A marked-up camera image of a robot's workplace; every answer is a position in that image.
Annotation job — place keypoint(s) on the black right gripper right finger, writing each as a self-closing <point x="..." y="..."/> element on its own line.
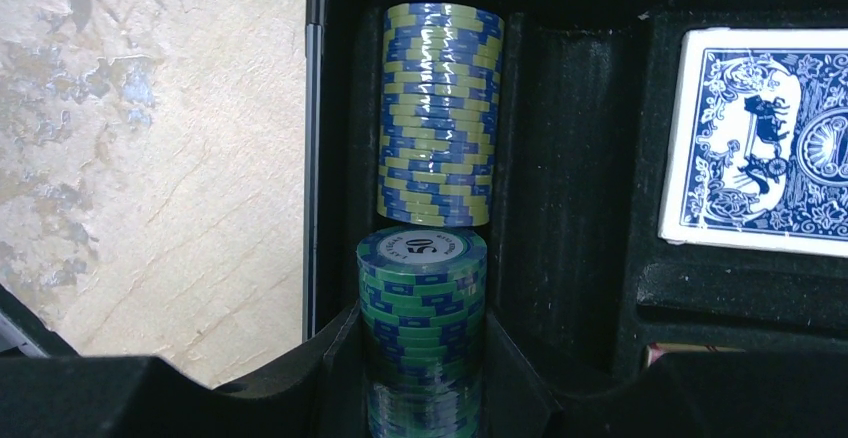
<point x="533" y="390"/>

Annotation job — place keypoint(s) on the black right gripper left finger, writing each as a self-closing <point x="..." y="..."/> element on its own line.
<point x="49" y="391"/>

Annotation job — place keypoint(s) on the red Texas Hold'em card box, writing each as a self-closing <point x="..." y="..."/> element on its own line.
<point x="654" y="351"/>

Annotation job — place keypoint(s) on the blue playing card deck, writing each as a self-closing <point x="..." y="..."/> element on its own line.
<point x="757" y="155"/>

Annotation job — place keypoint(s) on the blue green poker chip stack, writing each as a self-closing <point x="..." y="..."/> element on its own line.
<point x="440" y="98"/>

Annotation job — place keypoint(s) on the black poker carrying case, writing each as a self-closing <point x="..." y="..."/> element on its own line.
<point x="575" y="260"/>

